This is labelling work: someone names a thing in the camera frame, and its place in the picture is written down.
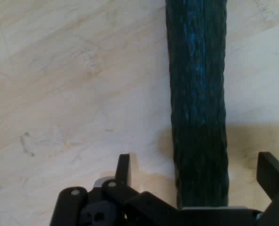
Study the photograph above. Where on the long dark green cucumber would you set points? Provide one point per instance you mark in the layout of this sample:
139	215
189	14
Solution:
198	94

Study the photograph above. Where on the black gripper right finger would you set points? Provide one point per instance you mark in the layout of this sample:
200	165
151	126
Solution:
276	183

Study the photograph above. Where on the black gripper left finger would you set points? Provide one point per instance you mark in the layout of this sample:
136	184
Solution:
101	207

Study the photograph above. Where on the bamboo wooden cutting board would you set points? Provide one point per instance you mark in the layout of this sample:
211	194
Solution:
59	70

